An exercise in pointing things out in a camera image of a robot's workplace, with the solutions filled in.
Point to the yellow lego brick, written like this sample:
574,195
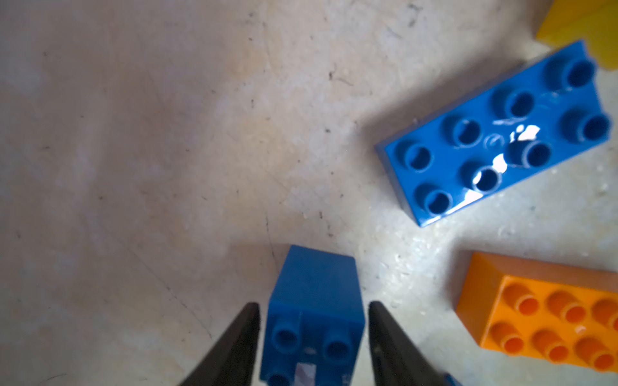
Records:
592,21

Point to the blue long lego brick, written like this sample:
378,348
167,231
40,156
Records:
507,131

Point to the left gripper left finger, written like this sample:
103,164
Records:
232,358

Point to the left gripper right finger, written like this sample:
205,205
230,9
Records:
395,358

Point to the blue square lego brick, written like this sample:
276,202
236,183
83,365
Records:
316,316

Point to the orange lego brick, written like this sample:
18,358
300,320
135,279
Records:
558,313

